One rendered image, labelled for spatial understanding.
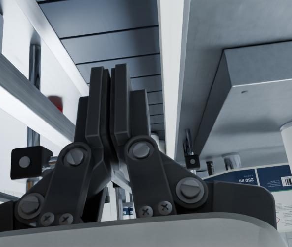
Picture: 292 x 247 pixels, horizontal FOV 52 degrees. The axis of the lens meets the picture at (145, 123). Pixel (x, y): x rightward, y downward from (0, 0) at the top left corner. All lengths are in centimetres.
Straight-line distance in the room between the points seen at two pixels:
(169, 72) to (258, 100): 21
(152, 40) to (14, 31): 14
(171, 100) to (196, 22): 9
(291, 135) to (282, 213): 24
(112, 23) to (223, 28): 15
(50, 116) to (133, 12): 9
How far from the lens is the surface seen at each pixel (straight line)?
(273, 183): 75
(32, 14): 22
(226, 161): 74
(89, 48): 25
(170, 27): 17
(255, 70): 37
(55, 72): 39
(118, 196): 65
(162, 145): 52
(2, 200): 245
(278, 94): 41
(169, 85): 23
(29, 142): 29
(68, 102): 47
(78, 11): 21
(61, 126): 18
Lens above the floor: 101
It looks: 18 degrees down
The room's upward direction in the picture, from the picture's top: 174 degrees clockwise
